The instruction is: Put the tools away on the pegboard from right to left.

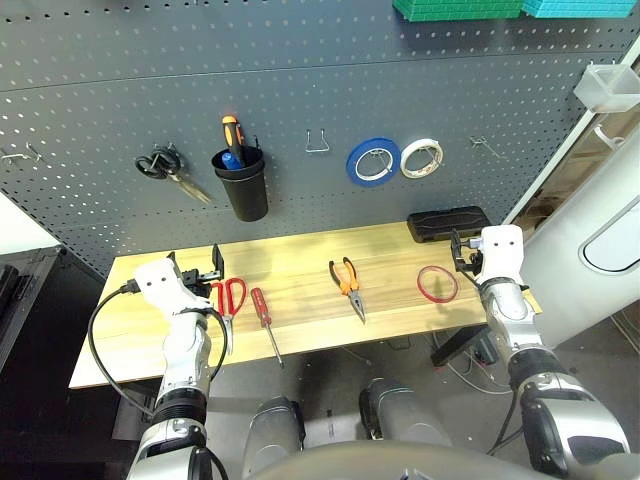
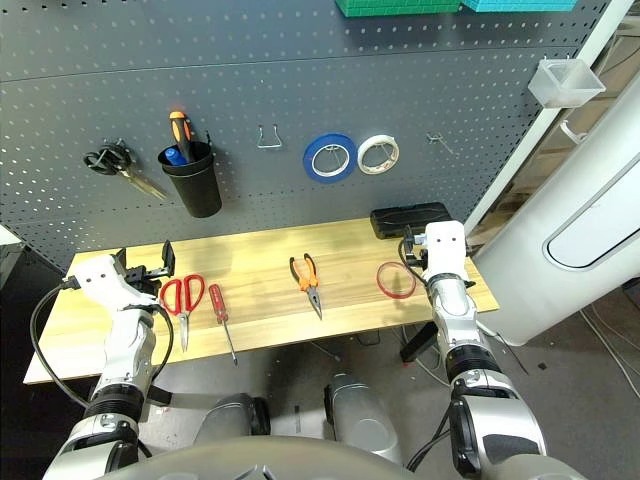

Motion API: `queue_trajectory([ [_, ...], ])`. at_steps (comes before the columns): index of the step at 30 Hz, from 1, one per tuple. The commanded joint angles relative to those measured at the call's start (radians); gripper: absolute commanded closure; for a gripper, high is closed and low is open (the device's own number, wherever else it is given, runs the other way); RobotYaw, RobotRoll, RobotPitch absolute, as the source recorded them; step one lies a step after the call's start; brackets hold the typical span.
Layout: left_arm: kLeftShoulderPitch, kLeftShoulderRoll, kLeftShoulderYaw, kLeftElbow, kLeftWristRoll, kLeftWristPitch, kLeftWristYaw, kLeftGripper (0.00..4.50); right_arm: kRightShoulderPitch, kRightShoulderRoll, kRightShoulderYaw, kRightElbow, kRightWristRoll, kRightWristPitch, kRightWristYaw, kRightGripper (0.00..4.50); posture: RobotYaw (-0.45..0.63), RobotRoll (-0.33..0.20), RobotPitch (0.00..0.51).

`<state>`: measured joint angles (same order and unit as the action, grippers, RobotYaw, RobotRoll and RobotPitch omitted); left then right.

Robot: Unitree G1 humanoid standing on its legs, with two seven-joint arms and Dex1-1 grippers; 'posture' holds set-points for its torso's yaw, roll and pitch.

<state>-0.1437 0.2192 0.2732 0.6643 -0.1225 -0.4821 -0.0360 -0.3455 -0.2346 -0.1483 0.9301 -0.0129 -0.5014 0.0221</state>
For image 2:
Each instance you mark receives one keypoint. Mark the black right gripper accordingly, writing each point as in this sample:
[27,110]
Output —
[414,250]

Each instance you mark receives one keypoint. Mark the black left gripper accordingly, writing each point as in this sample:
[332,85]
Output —
[145,280]

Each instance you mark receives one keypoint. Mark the red tape roll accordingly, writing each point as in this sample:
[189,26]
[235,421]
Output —
[396,296]

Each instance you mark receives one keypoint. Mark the orange black needle-nose pliers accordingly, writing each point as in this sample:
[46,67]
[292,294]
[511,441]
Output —
[306,280]

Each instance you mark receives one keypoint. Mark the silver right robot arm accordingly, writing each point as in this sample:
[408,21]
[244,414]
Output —
[460,320]

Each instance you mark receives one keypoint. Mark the dark grey perforated pegboard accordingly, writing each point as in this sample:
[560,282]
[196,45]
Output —
[350,75]

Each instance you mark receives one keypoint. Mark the small black tool case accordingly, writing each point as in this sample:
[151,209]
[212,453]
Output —
[400,217]

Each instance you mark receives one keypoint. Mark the black plastic cup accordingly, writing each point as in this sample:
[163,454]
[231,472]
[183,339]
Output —
[200,190]

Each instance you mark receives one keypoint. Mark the black metal table foot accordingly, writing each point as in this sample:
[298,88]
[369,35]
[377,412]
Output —
[417,345]
[160,397]

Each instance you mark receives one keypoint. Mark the blue marker pen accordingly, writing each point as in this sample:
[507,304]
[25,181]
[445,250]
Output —
[174,156]

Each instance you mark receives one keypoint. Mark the metal peg hook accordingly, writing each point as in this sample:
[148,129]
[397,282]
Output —
[442,140]

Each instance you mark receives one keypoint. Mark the white tape roll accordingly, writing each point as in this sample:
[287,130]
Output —
[382,138]

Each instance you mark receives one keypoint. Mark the blue tape roll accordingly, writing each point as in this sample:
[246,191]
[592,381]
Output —
[327,138]

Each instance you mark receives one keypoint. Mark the white rounded cabinet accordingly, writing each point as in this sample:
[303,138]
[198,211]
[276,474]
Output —
[550,200]

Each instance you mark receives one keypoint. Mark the grey robot right leg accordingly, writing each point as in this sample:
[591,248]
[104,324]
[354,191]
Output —
[360,415]

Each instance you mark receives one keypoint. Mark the grey robot leg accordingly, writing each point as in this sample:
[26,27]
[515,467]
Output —
[360,415]
[225,420]

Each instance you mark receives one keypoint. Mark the grey robot left leg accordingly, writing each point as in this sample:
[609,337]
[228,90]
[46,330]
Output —
[225,420]

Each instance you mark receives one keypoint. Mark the white plastic hook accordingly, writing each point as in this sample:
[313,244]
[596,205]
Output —
[572,134]

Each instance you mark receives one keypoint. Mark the clear plastic bin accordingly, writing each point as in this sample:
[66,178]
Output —
[565,85]

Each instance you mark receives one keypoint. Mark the grey robot torso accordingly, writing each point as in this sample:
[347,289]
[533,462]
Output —
[300,460]

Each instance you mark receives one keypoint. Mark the green storage box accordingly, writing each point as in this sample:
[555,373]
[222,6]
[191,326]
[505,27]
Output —
[395,7]

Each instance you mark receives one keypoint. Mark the teal storage box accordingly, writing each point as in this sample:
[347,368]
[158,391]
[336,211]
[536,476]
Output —
[525,5]

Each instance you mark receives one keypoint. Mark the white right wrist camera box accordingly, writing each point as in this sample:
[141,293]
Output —
[445,250]

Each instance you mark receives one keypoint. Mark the white pegboard frame post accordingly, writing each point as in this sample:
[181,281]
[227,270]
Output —
[505,175]

